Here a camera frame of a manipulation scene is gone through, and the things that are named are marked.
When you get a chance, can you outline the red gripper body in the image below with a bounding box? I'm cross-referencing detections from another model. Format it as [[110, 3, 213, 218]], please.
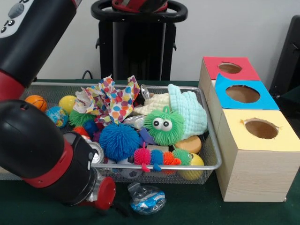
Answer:
[[78, 177, 117, 210]]

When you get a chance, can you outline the crushed clear plastic bottle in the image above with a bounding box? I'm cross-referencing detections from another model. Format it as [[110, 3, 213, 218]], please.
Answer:
[[127, 182, 167, 216]]

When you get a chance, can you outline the green spiky rubber ball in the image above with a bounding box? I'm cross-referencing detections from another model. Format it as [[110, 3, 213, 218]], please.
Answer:
[[143, 105, 186, 146]]

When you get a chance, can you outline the colourful polka-dot cloth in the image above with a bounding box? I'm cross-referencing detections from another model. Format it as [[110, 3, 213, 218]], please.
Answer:
[[74, 74, 141, 127]]

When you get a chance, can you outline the cream knit cloth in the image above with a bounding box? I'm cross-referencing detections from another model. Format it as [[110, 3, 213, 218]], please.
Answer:
[[133, 92, 171, 115]]

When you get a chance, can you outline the mint green cloth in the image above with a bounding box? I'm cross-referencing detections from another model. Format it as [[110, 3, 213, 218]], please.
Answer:
[[167, 83, 209, 140]]

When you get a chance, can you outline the shallow silver mesh bin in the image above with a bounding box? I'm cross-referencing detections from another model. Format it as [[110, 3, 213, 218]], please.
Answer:
[[0, 82, 223, 186]]

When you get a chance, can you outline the wooden three-hole box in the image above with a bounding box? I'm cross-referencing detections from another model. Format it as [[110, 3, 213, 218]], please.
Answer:
[[198, 56, 300, 203]]

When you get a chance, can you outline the silver-top drink can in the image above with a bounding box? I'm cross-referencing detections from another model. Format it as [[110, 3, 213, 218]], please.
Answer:
[[89, 141, 105, 165]]

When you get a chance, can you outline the rainbow spiky caterpillar toy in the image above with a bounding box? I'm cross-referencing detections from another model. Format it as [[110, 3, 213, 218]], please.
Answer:
[[134, 142, 192, 173]]

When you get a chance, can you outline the blue spiky rubber ball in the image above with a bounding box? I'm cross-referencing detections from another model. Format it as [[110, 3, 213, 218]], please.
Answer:
[[98, 123, 141, 162]]

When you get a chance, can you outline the dark green table cloth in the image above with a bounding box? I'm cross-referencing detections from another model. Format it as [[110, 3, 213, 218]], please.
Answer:
[[0, 78, 300, 225]]

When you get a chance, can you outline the green spiky ball with eyes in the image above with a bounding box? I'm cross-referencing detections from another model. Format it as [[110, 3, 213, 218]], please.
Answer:
[[68, 109, 97, 127]]

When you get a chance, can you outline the yellow smiley ball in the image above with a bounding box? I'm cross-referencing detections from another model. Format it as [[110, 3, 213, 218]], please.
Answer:
[[178, 152, 205, 180]]

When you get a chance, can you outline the round orange sponge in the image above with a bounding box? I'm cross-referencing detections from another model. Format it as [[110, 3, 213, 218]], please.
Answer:
[[174, 135, 202, 155]]

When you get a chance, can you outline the black upright panel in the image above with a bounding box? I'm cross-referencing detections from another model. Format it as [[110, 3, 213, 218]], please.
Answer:
[[269, 15, 300, 94]]

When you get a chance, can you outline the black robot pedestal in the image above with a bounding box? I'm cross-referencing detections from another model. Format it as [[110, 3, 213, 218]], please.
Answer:
[[90, 0, 188, 81]]

